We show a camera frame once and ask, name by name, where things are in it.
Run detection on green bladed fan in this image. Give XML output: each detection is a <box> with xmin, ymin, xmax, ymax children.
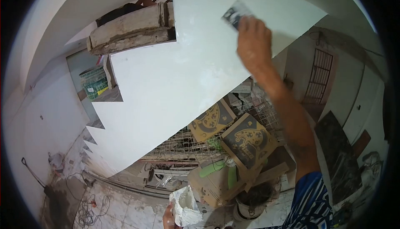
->
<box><xmin>199</xmin><ymin>156</ymin><xmax>239</xmax><ymax>190</ymax></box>

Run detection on steel wire mesh panels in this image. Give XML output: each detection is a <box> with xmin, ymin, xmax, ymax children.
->
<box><xmin>142</xmin><ymin>83</ymin><xmax>283</xmax><ymax>164</ymax></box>

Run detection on person's left hand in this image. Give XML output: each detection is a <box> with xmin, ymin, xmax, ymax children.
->
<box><xmin>162</xmin><ymin>203</ymin><xmax>184</xmax><ymax>229</ymax></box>

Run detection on green mesh roll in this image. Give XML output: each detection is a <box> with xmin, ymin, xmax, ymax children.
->
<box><xmin>79</xmin><ymin>66</ymin><xmax>109</xmax><ymax>100</ymax></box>

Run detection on person's right fingers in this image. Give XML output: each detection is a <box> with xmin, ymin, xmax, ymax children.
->
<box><xmin>237</xmin><ymin>16</ymin><xmax>262</xmax><ymax>32</ymax></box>

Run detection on person's right hand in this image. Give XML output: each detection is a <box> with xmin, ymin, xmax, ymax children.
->
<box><xmin>236</xmin><ymin>16</ymin><xmax>273</xmax><ymax>74</ymax></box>

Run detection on person's left fingers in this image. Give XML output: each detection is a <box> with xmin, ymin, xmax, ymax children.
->
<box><xmin>165</xmin><ymin>203</ymin><xmax>176</xmax><ymax>226</ymax></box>

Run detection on dirty white bucket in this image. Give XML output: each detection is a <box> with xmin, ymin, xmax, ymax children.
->
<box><xmin>232</xmin><ymin>182</ymin><xmax>277</xmax><ymax>222</ymax></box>

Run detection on person's body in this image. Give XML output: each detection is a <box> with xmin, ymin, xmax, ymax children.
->
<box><xmin>269</xmin><ymin>171</ymin><xmax>334</xmax><ymax>229</ymax></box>

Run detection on small printed pizza box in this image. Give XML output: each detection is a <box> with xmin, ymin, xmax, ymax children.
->
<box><xmin>187</xmin><ymin>99</ymin><xmax>237</xmax><ymax>143</ymax></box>

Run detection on dark stone slab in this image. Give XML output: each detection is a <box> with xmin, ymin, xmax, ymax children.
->
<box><xmin>314</xmin><ymin>110</ymin><xmax>364</xmax><ymax>205</ymax></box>

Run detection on rough wooden formwork planks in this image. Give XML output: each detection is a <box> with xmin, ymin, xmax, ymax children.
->
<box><xmin>86</xmin><ymin>2</ymin><xmax>177</xmax><ymax>56</ymax></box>

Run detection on black handled shovel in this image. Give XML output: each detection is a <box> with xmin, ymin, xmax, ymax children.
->
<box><xmin>21</xmin><ymin>157</ymin><xmax>58</xmax><ymax>200</ymax></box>

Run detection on barred metal gate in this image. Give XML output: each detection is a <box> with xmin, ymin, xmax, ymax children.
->
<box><xmin>302</xmin><ymin>48</ymin><xmax>334</xmax><ymax>105</ymax></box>

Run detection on wooden slats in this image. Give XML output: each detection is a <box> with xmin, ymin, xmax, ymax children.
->
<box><xmin>222</xmin><ymin>161</ymin><xmax>290</xmax><ymax>202</ymax></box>

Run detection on brown wooden board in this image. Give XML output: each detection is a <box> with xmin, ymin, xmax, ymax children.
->
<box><xmin>352</xmin><ymin>130</ymin><xmax>372</xmax><ymax>160</ymax></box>

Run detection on grey crumpled sack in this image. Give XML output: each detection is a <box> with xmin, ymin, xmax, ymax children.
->
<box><xmin>361</xmin><ymin>151</ymin><xmax>384</xmax><ymax>186</ymax></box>

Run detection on large printed pizza box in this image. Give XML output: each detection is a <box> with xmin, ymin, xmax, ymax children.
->
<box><xmin>221</xmin><ymin>113</ymin><xmax>279</xmax><ymax>171</ymax></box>

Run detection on steel putty knife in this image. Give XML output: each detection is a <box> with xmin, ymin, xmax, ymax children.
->
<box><xmin>221</xmin><ymin>0</ymin><xmax>256</xmax><ymax>31</ymax></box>

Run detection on tangled cable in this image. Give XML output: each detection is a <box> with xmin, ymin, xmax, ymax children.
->
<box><xmin>65</xmin><ymin>172</ymin><xmax>111</xmax><ymax>228</ymax></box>

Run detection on plain cardboard box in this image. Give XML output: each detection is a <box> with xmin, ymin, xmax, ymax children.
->
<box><xmin>187</xmin><ymin>163</ymin><xmax>239</xmax><ymax>208</ymax></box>

